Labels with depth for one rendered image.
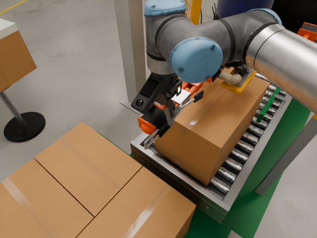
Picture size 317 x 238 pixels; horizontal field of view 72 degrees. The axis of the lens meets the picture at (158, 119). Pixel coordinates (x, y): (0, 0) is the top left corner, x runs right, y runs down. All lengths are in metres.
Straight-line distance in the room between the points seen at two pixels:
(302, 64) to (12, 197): 1.50
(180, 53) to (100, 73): 2.67
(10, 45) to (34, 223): 1.31
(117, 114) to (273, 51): 2.15
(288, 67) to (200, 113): 0.79
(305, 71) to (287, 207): 1.82
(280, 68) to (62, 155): 1.40
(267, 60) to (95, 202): 1.16
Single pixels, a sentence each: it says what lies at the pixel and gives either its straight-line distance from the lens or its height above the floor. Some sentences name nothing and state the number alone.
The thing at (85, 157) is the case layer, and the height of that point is 0.54.
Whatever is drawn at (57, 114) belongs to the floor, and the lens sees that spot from 2.66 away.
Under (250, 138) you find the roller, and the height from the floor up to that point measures 0.54.
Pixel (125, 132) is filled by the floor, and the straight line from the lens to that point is 2.28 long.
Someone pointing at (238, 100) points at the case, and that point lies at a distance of 1.28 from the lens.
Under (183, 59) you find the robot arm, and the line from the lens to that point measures 0.40.
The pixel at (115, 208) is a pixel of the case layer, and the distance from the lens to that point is 1.33.
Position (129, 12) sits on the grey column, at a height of 1.05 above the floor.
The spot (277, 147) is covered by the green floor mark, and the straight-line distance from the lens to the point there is 2.43.
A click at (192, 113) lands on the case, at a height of 0.95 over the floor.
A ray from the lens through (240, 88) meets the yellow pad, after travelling 1.07.
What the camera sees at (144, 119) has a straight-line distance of 0.71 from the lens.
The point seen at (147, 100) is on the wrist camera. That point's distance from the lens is 0.59.
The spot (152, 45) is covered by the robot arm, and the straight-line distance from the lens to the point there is 0.54.
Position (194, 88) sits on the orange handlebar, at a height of 1.24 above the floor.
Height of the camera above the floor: 1.78
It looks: 49 degrees down
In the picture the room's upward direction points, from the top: straight up
